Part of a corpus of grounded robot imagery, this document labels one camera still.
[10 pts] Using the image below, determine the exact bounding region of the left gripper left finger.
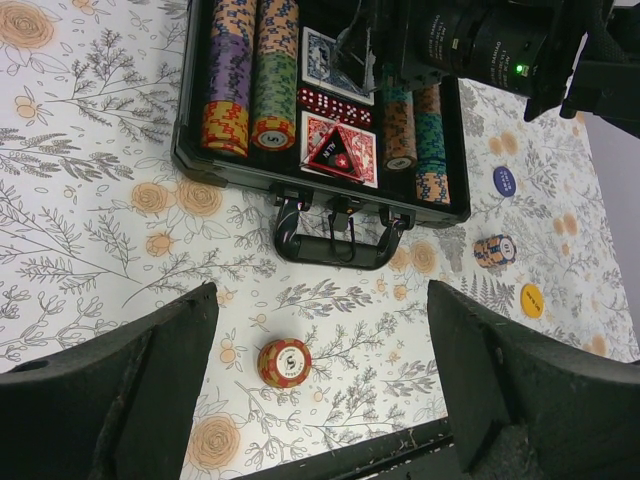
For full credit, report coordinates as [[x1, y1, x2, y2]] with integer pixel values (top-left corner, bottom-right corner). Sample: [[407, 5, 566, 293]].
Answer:
[[1, 283, 219, 479]]

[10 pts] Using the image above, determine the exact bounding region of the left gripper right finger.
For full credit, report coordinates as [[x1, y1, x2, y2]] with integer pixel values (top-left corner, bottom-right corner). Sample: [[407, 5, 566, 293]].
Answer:
[[427, 281, 639, 479]]

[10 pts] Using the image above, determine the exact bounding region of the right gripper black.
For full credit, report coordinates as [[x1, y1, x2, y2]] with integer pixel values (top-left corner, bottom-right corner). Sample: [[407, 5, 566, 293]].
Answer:
[[333, 1, 639, 123]]

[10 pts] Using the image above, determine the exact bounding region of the red triangular all-in token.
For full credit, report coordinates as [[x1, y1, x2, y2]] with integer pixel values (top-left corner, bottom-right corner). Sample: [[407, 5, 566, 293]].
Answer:
[[300, 115, 364, 184]]

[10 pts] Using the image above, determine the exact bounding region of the yellow round blind button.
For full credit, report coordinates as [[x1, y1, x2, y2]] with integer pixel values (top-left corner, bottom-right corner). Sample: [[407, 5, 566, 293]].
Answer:
[[520, 283, 545, 319]]

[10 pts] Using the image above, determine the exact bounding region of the tan blue chip stack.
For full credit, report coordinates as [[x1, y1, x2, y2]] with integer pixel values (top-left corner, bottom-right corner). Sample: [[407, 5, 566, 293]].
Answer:
[[473, 234, 517, 268]]

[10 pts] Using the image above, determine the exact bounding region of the orange red chip stack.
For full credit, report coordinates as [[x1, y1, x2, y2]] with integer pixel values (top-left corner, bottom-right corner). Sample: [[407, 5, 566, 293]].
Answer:
[[257, 338, 312, 389]]

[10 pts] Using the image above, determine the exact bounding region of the blue round blind button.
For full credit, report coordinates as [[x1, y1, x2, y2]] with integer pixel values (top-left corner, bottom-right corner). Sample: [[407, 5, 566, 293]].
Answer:
[[493, 166, 517, 198]]

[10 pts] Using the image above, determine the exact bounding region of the black poker set case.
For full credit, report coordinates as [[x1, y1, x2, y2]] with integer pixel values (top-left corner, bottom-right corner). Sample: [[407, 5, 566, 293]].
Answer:
[[171, 1, 471, 270]]

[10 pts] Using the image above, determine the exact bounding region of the blue playing card deck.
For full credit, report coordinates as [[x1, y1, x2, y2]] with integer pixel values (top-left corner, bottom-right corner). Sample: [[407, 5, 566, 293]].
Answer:
[[300, 27, 375, 106]]

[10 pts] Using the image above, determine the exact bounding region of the red dice row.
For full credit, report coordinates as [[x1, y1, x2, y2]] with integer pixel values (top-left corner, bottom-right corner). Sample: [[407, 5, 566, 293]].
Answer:
[[297, 87, 373, 128]]

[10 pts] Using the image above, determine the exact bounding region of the chip column in case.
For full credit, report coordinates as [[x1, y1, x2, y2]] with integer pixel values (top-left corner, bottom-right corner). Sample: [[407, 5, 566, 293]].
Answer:
[[201, 0, 257, 157], [413, 85, 451, 205], [382, 87, 417, 172], [252, 0, 299, 151]]

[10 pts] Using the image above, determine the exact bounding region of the red playing card deck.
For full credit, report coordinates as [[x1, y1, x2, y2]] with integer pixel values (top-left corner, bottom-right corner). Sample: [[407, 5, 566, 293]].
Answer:
[[300, 111, 378, 188]]

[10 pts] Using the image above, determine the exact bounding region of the floral table mat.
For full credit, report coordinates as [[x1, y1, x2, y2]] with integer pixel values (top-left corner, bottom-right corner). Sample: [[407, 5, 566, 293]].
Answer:
[[1, 1, 639, 479]]

